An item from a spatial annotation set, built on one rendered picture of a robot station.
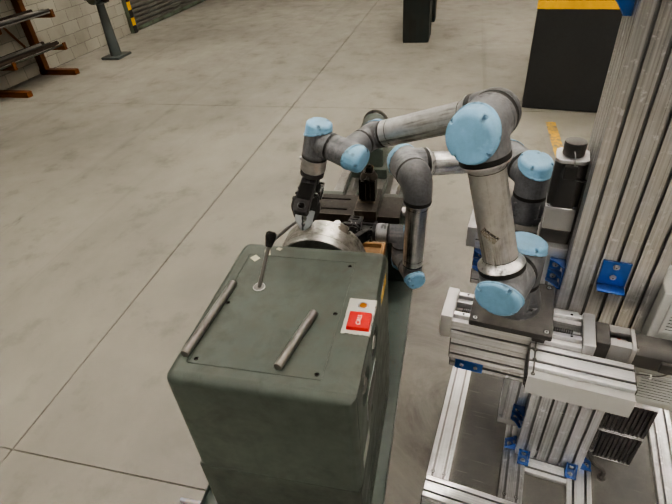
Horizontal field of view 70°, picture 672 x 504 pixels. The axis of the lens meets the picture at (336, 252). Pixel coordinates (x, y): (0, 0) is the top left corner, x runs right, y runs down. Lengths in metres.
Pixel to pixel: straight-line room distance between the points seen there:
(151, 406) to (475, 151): 2.31
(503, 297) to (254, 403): 0.65
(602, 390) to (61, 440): 2.51
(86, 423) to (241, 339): 1.83
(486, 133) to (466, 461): 1.56
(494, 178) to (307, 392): 0.64
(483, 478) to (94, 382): 2.15
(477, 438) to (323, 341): 1.25
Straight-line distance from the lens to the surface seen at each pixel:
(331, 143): 1.33
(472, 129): 1.07
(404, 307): 2.37
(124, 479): 2.73
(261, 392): 1.19
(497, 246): 1.20
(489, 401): 2.48
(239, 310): 1.38
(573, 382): 1.49
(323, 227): 1.68
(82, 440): 2.96
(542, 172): 1.78
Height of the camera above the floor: 2.17
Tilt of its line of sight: 37 degrees down
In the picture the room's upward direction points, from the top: 5 degrees counter-clockwise
